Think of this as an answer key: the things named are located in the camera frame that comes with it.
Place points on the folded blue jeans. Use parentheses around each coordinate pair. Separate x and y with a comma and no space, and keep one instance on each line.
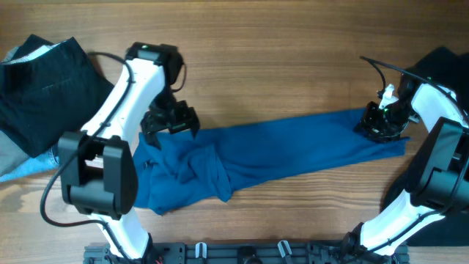
(45,162)

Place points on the folded black garment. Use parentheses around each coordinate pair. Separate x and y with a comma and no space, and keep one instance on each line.
(44,97)

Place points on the black garment pile right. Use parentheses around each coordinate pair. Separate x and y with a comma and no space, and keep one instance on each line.
(437,177)

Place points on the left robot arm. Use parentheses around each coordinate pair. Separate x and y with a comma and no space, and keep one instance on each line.
(97,173)

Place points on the folded grey garment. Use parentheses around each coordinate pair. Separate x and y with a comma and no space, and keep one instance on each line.
(11,155)

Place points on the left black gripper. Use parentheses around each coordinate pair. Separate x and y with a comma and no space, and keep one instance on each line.
(170,125)

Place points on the blue polo shirt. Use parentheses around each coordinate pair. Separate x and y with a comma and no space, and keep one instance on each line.
(217,162)

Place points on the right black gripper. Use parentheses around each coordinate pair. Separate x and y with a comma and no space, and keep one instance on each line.
(378,127)

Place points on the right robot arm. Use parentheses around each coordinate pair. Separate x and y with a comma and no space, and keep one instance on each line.
(383,234)

